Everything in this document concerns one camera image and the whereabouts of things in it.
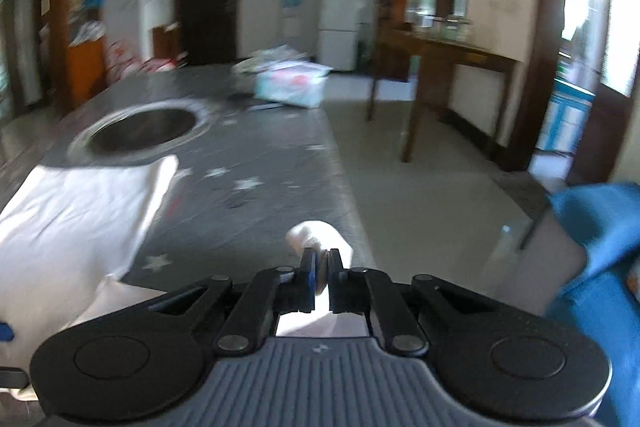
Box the cream white garment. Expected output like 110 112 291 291
0 152 356 400

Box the black remote on table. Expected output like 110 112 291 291
245 102 284 112

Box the tissue pack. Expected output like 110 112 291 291
254 61 332 108

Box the round black induction cooktop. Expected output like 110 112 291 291
66 98 218 166

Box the crumpled patterned cloth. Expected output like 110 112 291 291
231 44 308 75

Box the blue sofa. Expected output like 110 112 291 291
546 183 639 426

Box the wooden console table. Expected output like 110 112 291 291
366 27 518 162

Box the water dispenser with blue bottle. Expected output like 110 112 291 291
278 0 304 50

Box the polka dot play tent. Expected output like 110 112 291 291
106 40 177 84

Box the white refrigerator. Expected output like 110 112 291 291
317 0 364 72

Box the dark wooden door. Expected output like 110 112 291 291
175 0 238 66

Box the wooden shelf cabinet left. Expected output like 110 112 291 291
48 0 106 114

